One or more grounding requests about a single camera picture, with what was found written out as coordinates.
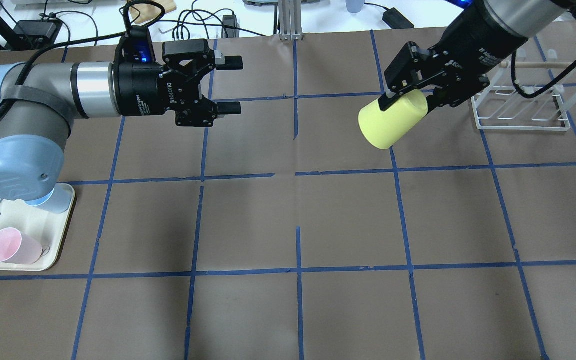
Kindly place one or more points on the yellow plastic cup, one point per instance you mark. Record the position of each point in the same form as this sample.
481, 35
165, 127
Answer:
382, 129

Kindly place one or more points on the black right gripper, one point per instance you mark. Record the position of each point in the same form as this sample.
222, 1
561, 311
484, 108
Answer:
473, 52

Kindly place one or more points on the pink plastic cup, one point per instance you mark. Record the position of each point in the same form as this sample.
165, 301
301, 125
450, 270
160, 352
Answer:
18, 248

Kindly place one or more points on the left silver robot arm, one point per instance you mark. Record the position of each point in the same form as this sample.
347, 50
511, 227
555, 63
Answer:
39, 103

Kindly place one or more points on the white wire drying rack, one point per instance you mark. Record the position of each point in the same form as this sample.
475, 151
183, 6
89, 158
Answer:
500, 107

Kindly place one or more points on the cream plastic tray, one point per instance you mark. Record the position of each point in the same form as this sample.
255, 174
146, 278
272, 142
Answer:
48, 228

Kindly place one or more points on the aluminium frame post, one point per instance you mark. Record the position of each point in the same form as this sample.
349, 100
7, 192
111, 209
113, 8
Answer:
290, 20

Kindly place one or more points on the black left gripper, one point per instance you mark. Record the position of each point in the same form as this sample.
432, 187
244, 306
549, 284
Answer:
140, 90

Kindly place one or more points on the black power adapter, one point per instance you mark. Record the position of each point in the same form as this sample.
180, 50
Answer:
38, 34

